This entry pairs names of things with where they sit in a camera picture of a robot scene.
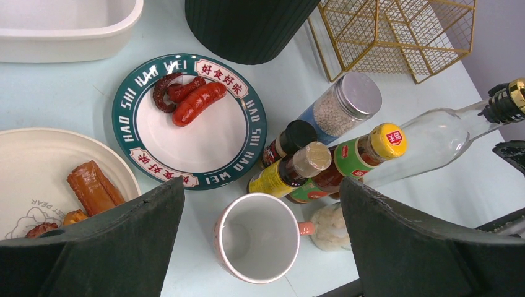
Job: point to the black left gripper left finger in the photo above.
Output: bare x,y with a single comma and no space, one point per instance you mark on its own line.
124,251

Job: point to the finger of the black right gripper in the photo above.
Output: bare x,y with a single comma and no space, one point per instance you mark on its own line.
512,152
511,224

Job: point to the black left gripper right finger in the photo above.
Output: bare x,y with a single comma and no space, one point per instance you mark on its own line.
401,251

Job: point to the black lid spice jar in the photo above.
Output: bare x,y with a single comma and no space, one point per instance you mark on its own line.
330,229

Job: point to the clear glass oil bottle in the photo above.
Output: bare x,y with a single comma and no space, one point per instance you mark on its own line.
440,136

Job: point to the silver lid pepper jar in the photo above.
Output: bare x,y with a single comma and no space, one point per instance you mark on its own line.
351,100

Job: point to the small orange food piece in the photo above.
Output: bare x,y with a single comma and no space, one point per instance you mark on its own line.
74,217

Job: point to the orange fried tofu piece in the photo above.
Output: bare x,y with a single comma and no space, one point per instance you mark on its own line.
93,189

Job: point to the brown meat piece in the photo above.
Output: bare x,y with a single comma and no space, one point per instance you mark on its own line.
41,229

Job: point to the cream round plate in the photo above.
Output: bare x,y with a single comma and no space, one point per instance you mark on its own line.
35,164

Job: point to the pink white mug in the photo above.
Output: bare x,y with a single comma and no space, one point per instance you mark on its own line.
257,238

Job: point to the yellow label small bottle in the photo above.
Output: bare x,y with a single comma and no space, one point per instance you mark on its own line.
292,171

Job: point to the green rimmed white plate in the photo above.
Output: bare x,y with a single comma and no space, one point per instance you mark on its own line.
220,146

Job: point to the black cap small bottle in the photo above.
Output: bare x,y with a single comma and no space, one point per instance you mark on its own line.
297,135

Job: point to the red sausage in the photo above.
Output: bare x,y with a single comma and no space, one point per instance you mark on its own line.
197,101

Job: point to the dark red octopus tentacle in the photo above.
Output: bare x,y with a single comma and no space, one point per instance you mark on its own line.
168,95

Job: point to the white rectangular basin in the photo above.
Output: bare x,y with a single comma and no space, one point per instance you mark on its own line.
66,31

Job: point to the black plastic bucket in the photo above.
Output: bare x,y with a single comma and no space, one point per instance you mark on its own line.
246,32

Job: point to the gold wire rack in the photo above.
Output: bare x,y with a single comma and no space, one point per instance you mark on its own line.
417,38

